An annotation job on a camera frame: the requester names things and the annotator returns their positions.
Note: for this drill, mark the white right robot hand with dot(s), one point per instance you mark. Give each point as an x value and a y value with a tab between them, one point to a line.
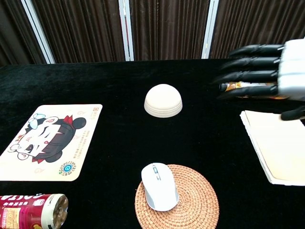
293	69

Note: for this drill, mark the white computer mouse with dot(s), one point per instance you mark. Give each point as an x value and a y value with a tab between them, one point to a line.
159	188

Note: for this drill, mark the cartoon mouse pad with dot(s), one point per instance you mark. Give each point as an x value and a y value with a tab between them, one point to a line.
81	148

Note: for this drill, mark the dark brown curtain panel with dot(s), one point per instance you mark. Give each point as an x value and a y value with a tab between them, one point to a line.
83	31
169	31
14	31
257	21

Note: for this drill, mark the orange drink bottle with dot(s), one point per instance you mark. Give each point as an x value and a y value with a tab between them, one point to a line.
234	85

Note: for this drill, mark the white upside-down bowl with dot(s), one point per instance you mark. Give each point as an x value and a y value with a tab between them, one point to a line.
163	100

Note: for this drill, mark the round woven rattan coaster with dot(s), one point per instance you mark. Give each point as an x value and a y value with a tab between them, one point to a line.
197	202

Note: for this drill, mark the black velvet tablecloth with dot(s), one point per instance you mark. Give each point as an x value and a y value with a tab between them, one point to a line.
119	133

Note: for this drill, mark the red snack can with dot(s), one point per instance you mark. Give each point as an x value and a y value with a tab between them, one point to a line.
26	212

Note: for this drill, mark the white metal frame post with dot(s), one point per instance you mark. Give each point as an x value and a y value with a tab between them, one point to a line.
38	31
209	31
125	31

